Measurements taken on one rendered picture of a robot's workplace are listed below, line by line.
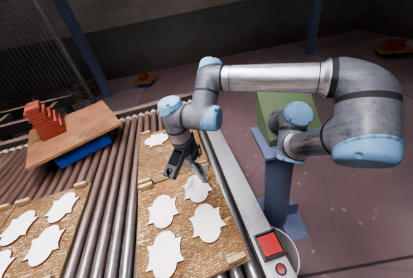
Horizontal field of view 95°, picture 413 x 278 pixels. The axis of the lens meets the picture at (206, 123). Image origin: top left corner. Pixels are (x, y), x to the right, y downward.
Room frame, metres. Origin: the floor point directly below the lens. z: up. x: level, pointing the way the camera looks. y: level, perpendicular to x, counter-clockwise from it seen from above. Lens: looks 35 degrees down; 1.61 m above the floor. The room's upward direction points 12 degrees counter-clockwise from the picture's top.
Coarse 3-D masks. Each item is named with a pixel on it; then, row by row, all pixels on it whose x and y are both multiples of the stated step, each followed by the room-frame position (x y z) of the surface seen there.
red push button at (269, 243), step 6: (270, 234) 0.28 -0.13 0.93; (258, 240) 0.27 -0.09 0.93; (264, 240) 0.27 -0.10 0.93; (270, 240) 0.27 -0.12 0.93; (276, 240) 0.26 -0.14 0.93; (264, 246) 0.25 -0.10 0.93; (270, 246) 0.25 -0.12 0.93; (276, 246) 0.25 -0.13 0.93; (264, 252) 0.24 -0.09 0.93; (270, 252) 0.23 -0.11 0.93; (276, 252) 0.23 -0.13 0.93
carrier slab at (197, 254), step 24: (144, 192) 0.55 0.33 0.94; (168, 192) 0.53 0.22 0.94; (216, 192) 0.48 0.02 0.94; (144, 216) 0.44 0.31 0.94; (192, 216) 0.40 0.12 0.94; (144, 240) 0.34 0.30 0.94; (192, 240) 0.31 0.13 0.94; (240, 240) 0.28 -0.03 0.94; (144, 264) 0.27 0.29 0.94; (192, 264) 0.24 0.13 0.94; (216, 264) 0.23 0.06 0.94; (240, 264) 0.22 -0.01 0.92
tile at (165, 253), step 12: (156, 240) 0.33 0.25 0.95; (168, 240) 0.32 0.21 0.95; (180, 240) 0.32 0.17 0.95; (156, 252) 0.30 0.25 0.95; (168, 252) 0.29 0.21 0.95; (180, 252) 0.28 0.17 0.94; (156, 264) 0.26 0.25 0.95; (168, 264) 0.25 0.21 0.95; (156, 276) 0.23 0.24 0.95; (168, 276) 0.22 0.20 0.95
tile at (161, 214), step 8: (160, 200) 0.49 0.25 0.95; (168, 200) 0.48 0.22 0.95; (152, 208) 0.46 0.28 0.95; (160, 208) 0.45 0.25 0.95; (168, 208) 0.44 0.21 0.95; (152, 216) 0.42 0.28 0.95; (160, 216) 0.42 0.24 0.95; (168, 216) 0.41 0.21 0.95; (160, 224) 0.38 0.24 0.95; (168, 224) 0.38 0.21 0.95
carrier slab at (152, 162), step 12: (156, 132) 0.99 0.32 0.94; (144, 144) 0.90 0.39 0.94; (168, 144) 0.85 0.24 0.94; (144, 156) 0.79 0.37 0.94; (156, 156) 0.77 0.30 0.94; (168, 156) 0.75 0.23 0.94; (204, 156) 0.69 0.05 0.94; (144, 168) 0.70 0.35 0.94; (156, 168) 0.68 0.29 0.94; (156, 180) 0.61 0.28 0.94
